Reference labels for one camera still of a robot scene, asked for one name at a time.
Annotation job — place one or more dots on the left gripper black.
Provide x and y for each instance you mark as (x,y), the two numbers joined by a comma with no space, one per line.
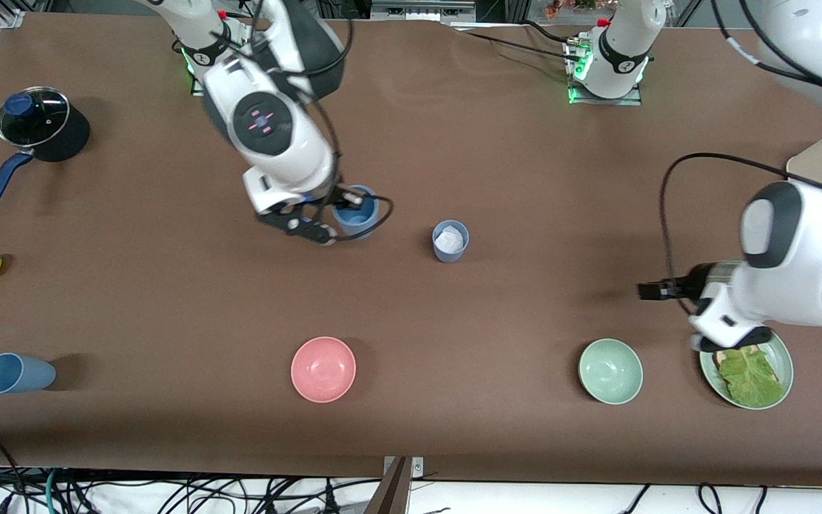
(696,282)

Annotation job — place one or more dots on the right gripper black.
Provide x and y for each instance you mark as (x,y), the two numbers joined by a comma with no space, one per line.
(340,195)

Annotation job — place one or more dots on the blue plastic cup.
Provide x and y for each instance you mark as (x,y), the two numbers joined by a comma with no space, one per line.
(450,255)
(361,223)
(22,374)

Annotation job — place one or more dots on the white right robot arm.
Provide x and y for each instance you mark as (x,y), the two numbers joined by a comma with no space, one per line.
(290,164)

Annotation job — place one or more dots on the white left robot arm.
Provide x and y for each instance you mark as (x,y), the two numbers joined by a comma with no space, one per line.
(796,243)

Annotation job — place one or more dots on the toasted bread slice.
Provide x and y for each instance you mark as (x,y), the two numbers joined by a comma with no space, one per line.
(719,359)

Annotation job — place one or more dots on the light green bowl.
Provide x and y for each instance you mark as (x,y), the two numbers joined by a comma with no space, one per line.
(611,371)

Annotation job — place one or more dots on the green lettuce leaf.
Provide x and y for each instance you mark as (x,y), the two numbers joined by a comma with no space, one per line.
(750,378)

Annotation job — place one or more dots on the light green plate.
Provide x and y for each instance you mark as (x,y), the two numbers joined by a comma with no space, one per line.
(785,368)

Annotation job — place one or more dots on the pink bowl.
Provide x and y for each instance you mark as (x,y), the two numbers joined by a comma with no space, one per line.
(323,370)

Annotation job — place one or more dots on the grey metal box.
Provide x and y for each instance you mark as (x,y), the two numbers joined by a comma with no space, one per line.
(422,10)

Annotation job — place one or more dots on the cream toaster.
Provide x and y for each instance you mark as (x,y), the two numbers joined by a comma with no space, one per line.
(814,164)

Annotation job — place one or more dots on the glass lid with blue knob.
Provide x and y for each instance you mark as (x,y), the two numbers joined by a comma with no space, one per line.
(43,121)

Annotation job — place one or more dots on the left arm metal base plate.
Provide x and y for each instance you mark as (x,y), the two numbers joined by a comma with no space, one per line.
(604,101)

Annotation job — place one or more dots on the silver table bracket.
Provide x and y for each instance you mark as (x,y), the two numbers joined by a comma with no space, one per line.
(417,467)

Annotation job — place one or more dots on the dark support post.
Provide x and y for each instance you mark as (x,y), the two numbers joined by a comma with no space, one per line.
(391,492)

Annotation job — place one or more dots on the aluminium frame corner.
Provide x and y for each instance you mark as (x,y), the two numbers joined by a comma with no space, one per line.
(10,16)

